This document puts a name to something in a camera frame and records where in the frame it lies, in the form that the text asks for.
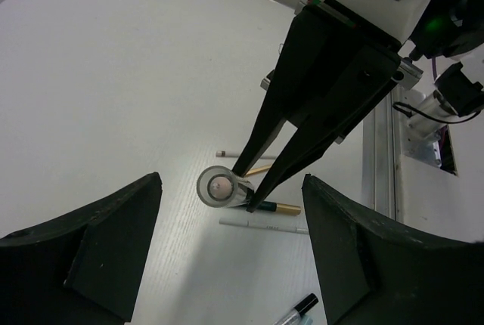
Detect dark green gold makeup pen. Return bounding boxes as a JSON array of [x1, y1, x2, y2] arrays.
[[257, 201, 302, 216]]

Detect black clear-capped makeup stick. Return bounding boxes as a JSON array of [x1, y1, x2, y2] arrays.
[[196, 166, 255, 209]]

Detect thin white eyeliner pencil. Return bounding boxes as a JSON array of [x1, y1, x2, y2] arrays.
[[219, 218, 309, 235]]

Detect aluminium front rail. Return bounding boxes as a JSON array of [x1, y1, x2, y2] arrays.
[[362, 96, 396, 219]]

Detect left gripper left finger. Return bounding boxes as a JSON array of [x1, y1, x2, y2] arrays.
[[1, 172, 162, 324]]

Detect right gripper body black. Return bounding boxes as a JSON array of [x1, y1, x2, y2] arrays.
[[410, 0, 483, 60]]

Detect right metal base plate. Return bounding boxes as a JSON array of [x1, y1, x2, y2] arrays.
[[401, 89, 451, 169]]

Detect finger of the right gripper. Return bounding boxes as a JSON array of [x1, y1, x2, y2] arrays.
[[245, 43, 401, 212], [233, 0, 363, 177]]

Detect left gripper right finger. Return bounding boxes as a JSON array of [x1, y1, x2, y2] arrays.
[[302, 175, 483, 324]]

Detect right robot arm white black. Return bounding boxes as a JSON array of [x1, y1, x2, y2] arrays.
[[232, 0, 479, 212]]

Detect silver black-capped makeup pen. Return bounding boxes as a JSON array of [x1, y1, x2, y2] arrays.
[[274, 293, 319, 325]]

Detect gold slim makeup pen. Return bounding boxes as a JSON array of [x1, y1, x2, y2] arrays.
[[245, 164, 272, 177]]

